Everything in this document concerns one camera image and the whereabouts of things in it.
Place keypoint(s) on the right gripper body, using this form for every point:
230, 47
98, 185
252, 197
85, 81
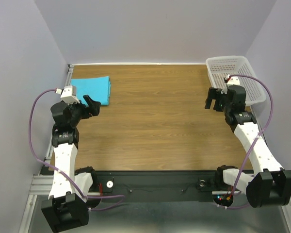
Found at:
226, 105

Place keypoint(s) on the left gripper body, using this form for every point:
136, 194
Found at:
78, 112

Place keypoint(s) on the turquoise t-shirt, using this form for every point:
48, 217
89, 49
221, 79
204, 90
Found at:
98, 89

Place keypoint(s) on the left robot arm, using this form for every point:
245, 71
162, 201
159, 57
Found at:
66, 206

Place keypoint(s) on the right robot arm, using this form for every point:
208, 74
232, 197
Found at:
271, 183

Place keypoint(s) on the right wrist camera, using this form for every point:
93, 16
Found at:
230, 80

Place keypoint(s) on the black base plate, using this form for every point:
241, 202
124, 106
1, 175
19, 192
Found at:
158, 186

